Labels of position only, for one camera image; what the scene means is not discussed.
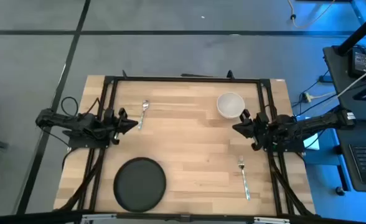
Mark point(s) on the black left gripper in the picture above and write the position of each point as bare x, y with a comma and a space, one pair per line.
111, 126

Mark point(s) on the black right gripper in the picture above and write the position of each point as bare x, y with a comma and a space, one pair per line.
261, 129

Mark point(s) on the silver spoon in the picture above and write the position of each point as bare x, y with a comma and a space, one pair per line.
144, 105

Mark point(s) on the white ribbed bowl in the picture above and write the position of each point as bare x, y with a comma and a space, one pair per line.
230, 105

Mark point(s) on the silver fork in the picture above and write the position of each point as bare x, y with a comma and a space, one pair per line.
244, 179

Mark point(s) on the black round plate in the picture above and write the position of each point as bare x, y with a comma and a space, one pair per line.
139, 185

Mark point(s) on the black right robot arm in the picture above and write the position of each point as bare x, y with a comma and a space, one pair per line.
307, 124

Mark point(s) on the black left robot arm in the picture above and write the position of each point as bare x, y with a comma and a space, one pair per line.
77, 122

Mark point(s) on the white power plug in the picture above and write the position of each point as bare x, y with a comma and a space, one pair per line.
307, 97

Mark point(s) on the black side cart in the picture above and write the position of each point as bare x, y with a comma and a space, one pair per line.
338, 77

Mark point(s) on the black caster wheel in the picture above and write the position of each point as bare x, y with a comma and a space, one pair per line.
340, 190

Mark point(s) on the black power adapter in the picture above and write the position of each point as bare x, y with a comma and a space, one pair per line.
359, 62

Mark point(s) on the black crossbar with silver brackets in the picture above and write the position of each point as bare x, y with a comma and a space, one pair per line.
30, 217

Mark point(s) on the black slanted pole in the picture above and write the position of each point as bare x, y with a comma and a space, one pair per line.
358, 32

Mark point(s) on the black aluminium table frame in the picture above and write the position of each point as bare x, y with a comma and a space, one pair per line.
186, 79

